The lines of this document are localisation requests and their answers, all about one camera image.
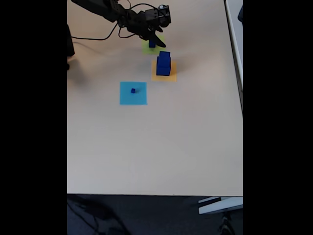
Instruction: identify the green paper square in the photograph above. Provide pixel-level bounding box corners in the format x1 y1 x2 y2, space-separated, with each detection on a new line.
141 34 166 55

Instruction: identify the orange paper square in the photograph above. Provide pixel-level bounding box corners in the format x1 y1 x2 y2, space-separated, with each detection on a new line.
151 60 177 83

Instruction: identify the blue paper square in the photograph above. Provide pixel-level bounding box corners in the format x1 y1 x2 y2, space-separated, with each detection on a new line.
119 81 148 106

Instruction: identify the large blue cube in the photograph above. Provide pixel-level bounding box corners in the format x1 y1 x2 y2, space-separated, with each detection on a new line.
158 50 171 68

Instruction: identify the largest blue cube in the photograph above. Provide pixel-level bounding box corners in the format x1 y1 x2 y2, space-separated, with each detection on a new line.
156 56 171 76

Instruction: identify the white adjacent table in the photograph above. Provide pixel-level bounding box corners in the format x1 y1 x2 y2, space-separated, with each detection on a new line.
224 0 244 115

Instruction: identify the white table foot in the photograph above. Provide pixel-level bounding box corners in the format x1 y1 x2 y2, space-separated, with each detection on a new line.
198 196 244 215

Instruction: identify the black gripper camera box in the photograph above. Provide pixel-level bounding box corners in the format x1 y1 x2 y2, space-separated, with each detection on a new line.
157 4 172 28

